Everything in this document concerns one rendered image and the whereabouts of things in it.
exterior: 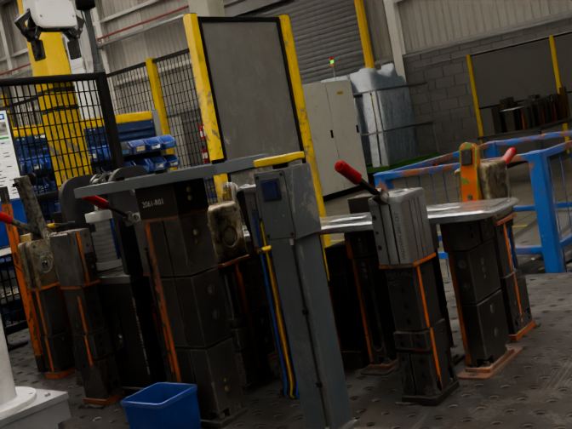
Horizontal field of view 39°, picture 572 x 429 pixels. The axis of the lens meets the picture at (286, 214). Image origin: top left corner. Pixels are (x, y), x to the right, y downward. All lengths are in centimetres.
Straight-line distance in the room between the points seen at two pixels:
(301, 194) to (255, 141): 384
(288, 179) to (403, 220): 21
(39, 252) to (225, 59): 311
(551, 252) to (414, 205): 205
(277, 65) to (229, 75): 50
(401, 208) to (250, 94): 385
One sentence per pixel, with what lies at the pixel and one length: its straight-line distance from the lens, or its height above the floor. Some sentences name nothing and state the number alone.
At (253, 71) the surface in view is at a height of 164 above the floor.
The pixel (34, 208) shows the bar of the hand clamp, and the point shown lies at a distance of 211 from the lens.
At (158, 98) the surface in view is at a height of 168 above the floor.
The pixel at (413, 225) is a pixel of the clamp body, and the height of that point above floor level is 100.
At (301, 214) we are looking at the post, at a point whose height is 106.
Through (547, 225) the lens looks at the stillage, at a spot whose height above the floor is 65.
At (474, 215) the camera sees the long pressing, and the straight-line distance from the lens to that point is 141.
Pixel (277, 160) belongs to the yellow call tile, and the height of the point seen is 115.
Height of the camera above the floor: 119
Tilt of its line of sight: 5 degrees down
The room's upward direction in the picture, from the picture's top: 11 degrees counter-clockwise
